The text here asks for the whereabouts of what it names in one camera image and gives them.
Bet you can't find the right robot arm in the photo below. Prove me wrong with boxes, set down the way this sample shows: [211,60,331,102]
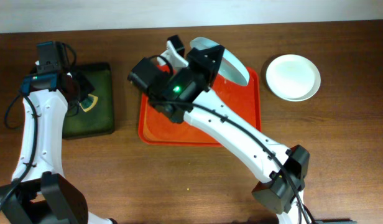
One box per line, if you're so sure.
[128,35,314,223]

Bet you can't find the light blue plate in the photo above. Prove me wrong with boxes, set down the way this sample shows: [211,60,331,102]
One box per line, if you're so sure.
[190,37,250,86]

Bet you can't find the green cloth in tray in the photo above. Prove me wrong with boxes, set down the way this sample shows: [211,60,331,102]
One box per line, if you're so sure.
[63,69,114,139]

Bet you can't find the black rectangular tray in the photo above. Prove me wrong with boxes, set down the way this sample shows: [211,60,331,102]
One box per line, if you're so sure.
[21,63,114,142]

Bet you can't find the red plastic tray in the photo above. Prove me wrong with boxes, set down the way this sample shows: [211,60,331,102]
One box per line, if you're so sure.
[138,67,261,147]

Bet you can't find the white plate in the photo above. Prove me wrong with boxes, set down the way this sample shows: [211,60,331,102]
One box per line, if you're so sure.
[265,54,321,101]

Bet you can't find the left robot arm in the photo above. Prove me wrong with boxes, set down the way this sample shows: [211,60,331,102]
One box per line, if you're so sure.
[0,41,115,223]

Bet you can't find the green and yellow sponge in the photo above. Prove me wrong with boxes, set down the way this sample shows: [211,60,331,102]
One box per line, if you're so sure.
[80,94,98,113]

